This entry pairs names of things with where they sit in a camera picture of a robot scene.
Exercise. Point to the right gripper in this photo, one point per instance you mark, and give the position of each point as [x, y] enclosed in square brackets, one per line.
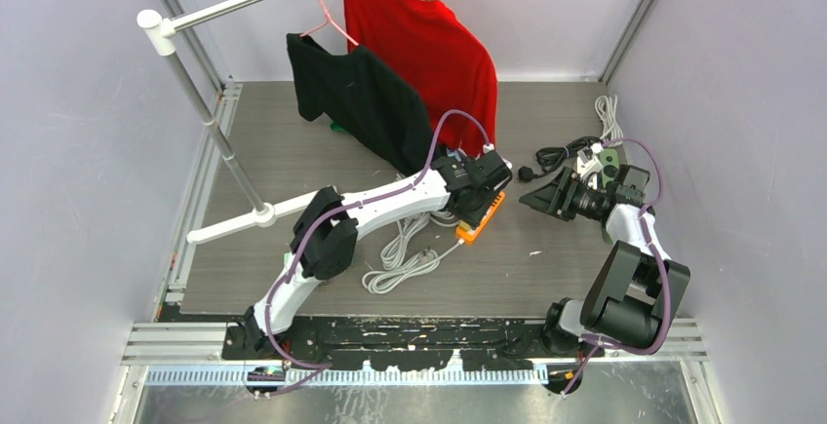
[559, 193]

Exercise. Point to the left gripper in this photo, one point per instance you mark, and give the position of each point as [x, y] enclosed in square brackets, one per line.
[475, 218]

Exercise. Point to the orange power strip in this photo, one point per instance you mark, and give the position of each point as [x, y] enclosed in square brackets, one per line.
[468, 234]

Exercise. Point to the green power strip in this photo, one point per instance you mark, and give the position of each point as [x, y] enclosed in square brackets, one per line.
[610, 161]

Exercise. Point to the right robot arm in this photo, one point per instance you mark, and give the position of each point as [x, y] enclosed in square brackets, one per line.
[635, 296]

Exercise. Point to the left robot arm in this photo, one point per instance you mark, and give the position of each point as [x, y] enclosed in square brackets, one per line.
[328, 231]

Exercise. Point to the black garment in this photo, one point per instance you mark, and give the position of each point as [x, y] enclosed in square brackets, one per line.
[363, 95]

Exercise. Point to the red sweater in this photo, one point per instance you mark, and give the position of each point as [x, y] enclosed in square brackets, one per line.
[426, 45]

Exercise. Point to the pink hanger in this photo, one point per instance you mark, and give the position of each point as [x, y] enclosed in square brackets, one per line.
[330, 21]

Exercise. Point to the metal clothes rack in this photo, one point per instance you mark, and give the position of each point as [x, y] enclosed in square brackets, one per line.
[161, 32]

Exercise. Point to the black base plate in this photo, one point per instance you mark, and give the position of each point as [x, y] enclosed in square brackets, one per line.
[407, 344]

